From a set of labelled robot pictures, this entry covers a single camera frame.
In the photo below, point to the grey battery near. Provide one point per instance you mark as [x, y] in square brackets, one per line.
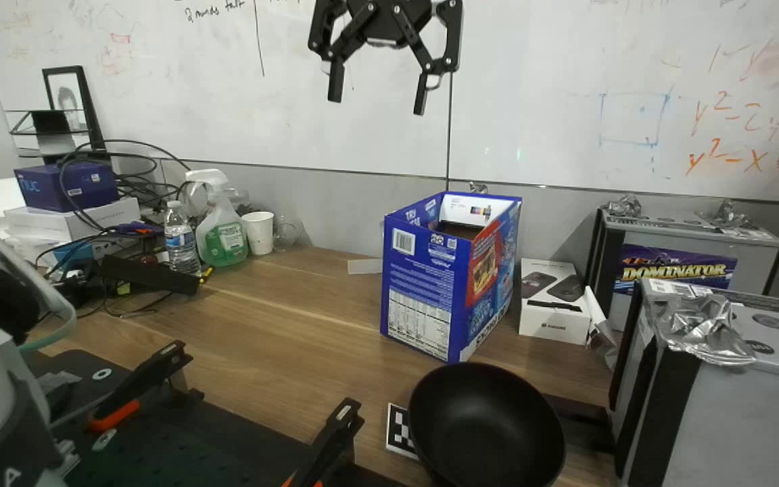
[684, 422]

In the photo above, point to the white small product box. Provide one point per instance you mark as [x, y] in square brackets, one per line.
[555, 303]

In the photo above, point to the crumpled foil sheet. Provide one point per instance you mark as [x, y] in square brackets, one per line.
[695, 321]

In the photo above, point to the black power strip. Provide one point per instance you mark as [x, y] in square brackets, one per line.
[147, 276]

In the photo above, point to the grey Dominator battery far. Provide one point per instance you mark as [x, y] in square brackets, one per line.
[630, 246]

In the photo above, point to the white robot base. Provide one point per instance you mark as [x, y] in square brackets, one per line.
[33, 315]

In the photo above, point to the orange black clamp right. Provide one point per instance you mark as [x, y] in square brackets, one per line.
[330, 453]

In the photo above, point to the orange black clamp left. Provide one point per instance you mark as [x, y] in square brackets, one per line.
[150, 374]

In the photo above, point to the green spray bottle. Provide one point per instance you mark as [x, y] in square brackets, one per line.
[219, 231]

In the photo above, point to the blue carton box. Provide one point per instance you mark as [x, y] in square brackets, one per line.
[446, 272]

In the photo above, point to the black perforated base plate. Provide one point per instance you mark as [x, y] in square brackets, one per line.
[179, 441]

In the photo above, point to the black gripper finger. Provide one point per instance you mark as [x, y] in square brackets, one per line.
[426, 84]
[335, 77]

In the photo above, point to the orange black clamp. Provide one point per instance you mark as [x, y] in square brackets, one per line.
[150, 374]
[330, 453]

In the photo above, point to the black picture frame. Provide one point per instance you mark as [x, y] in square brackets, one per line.
[68, 94]

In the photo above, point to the clear water bottle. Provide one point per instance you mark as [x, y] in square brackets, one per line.
[179, 241]

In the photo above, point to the black bowl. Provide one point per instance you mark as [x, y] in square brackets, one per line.
[479, 426]

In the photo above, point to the dark blue box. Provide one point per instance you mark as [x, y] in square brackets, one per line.
[66, 188]

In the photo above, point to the black white fiducial marker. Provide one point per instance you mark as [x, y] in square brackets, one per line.
[396, 432]

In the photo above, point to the white paper cup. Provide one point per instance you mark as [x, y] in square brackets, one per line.
[261, 231]

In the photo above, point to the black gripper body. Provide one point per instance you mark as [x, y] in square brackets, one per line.
[338, 29]

